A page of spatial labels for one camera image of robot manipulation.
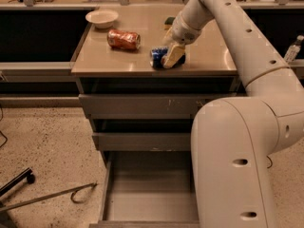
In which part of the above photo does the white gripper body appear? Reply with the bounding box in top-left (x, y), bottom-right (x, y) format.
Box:
top-left (172, 11), bottom-right (201, 45)

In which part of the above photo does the top grey drawer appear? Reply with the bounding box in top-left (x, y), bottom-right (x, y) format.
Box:
top-left (79, 94), bottom-right (231, 120)

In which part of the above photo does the green yellow sponge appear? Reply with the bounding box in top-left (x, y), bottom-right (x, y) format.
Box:
top-left (164, 17), bottom-right (175, 29)

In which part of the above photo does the clear plastic bottle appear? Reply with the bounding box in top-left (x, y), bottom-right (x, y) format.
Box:
top-left (284, 35), bottom-right (304, 64)

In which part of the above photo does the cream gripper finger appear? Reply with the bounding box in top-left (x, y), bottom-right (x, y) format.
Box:
top-left (161, 43), bottom-right (185, 68)
top-left (162, 28), bottom-right (174, 46)

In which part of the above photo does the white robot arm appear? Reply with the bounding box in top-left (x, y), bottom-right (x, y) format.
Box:
top-left (162, 0), bottom-right (304, 228)

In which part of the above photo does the black cable at left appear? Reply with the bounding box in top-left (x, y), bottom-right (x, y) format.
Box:
top-left (0, 104), bottom-right (9, 149)

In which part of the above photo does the middle grey drawer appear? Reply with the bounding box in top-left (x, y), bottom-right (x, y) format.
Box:
top-left (92, 133), bottom-right (191, 151)

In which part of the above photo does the black chair leg with caster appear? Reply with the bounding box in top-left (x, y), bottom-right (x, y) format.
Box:
top-left (0, 168), bottom-right (35, 197)

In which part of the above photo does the blue pepsi can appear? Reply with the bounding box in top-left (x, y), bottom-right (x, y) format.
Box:
top-left (150, 47), bottom-right (186, 68)

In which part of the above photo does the metal rod with hook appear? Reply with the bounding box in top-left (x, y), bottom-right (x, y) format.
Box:
top-left (0, 182), bottom-right (98, 213)

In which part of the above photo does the white bowl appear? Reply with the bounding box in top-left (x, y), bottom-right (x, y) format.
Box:
top-left (85, 9), bottom-right (119, 29)

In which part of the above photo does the orange soda can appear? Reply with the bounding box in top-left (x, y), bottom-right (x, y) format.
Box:
top-left (107, 29), bottom-right (141, 50)

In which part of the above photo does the grey drawer cabinet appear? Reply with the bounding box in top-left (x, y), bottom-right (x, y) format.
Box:
top-left (70, 3), bottom-right (246, 228)

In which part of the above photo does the bottom grey open drawer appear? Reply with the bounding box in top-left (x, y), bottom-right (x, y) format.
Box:
top-left (89, 151), bottom-right (200, 228)

